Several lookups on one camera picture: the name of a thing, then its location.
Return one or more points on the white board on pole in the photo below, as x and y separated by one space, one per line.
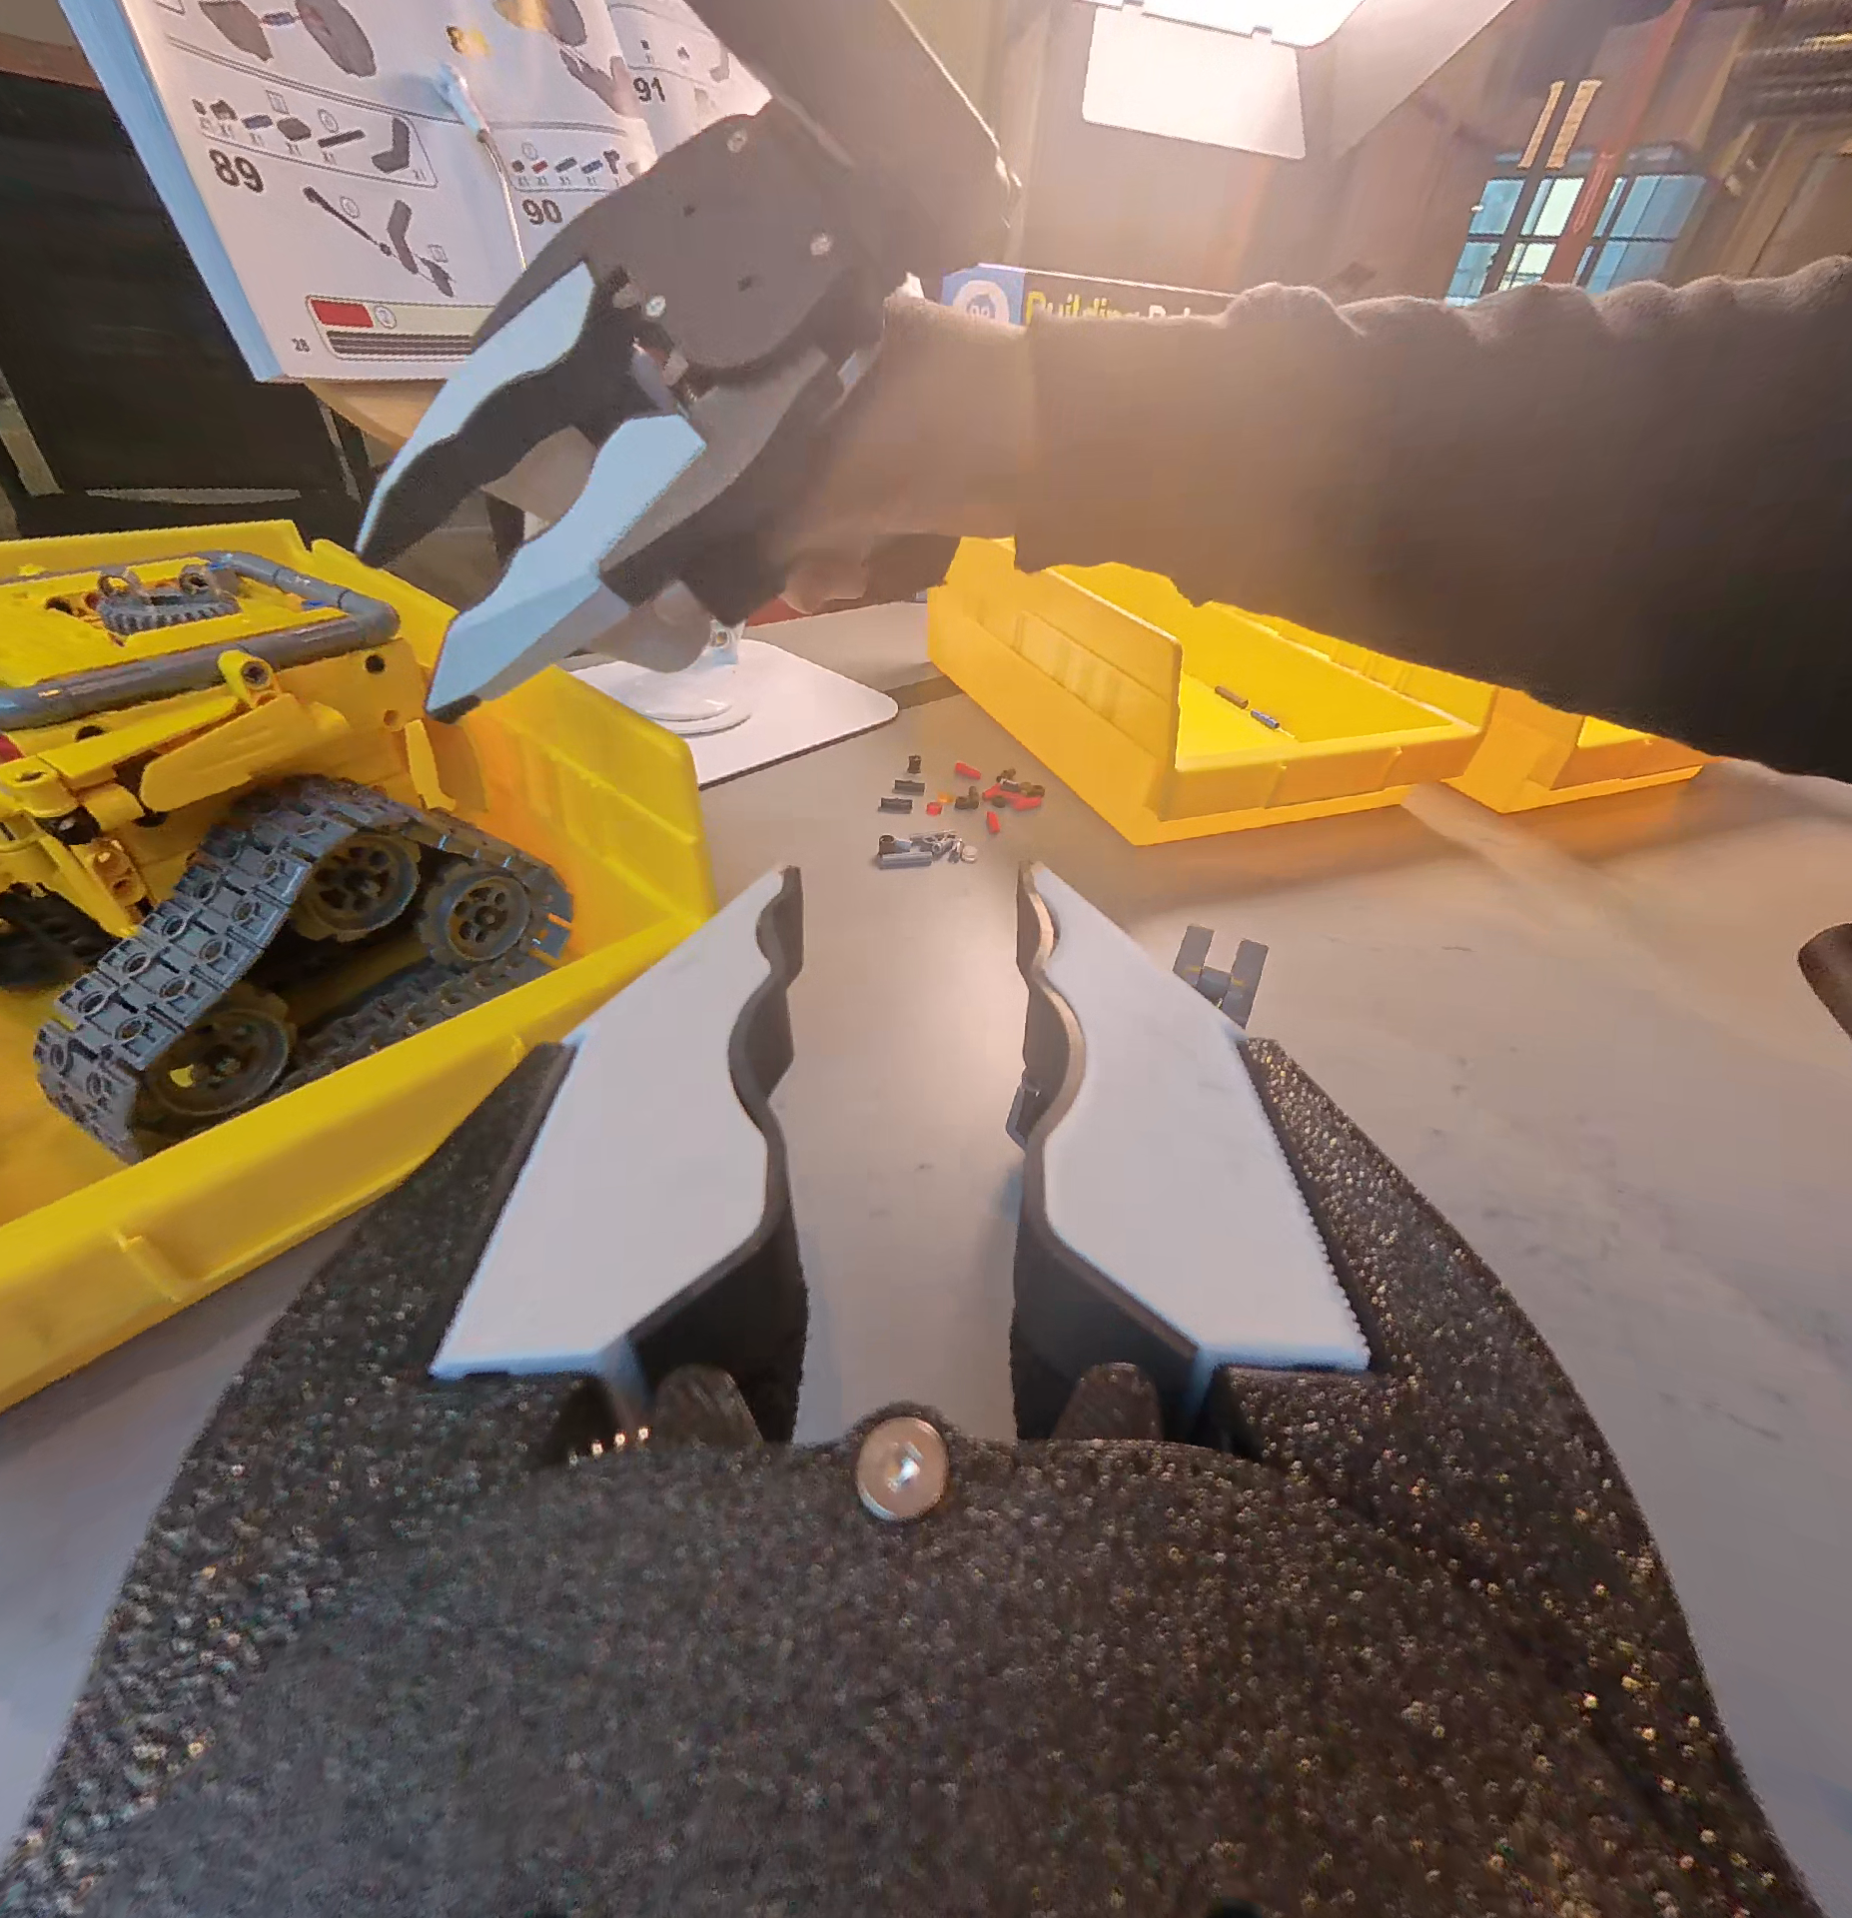
1212 77

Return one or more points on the instruction booklet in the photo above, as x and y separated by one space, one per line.
342 179

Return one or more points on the blue robot kit box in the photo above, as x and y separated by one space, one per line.
1093 300

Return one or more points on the yellow plastic parts bin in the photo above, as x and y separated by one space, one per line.
1587 763
1167 720
596 810

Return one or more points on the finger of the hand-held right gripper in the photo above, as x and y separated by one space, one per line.
584 570
493 392

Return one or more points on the white book stand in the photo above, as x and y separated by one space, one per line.
777 705

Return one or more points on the yellow tracked toy robot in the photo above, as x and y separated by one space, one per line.
267 780

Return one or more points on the scattered small building pins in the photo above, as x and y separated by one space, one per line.
964 789

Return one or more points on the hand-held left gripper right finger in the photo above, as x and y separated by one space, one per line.
1180 1201

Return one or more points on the dark framed window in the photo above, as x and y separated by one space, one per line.
1571 241

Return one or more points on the grey desk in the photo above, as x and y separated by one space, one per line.
1465 1126

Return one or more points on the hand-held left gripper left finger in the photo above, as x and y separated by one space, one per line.
628 1184

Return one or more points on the small grey connector pieces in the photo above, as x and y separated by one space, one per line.
919 853

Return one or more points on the person's right hand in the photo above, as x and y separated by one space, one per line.
896 495

